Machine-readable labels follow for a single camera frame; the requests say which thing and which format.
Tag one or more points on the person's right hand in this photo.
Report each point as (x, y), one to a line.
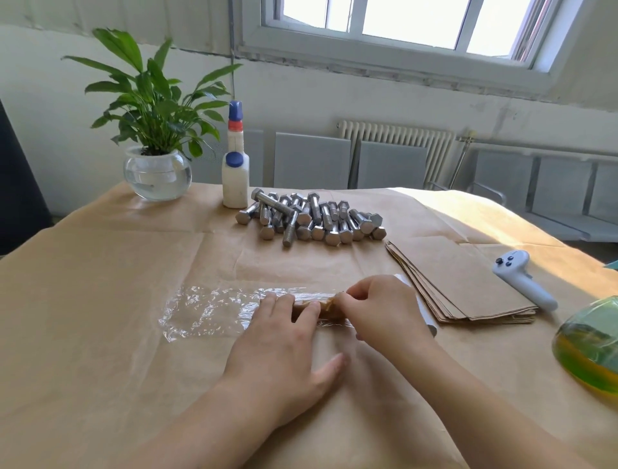
(386, 314)

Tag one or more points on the person's left hand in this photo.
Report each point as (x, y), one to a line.
(280, 362)

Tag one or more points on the white cling film roll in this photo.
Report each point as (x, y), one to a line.
(427, 314)

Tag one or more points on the stack of brown paper sheets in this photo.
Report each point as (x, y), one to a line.
(463, 275)

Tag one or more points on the clear cling film sheet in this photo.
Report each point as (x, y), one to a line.
(208, 311)

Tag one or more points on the pile of steel bolts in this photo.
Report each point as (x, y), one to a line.
(314, 217)

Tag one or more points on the green spray bottle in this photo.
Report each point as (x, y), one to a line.
(589, 348)

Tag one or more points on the person's right forearm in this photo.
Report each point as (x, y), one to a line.
(483, 420)

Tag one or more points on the white handheld controller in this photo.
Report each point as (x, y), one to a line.
(521, 275)

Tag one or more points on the grey chair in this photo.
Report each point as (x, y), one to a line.
(502, 174)
(258, 159)
(393, 166)
(575, 193)
(311, 162)

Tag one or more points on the white radiator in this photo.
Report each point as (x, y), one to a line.
(396, 135)

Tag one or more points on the white glue bottle blue cap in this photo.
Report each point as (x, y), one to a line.
(235, 184)

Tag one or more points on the large brown paper table cover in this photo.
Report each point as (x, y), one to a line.
(97, 280)

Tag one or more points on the round glass vase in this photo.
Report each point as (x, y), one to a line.
(157, 177)

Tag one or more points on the white framed window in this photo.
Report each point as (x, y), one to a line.
(406, 34)

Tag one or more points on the green leafy plant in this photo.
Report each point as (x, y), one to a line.
(150, 101)

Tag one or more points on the black trash bin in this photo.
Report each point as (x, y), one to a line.
(14, 193)

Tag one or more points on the white vertical blind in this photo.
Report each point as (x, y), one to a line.
(106, 19)

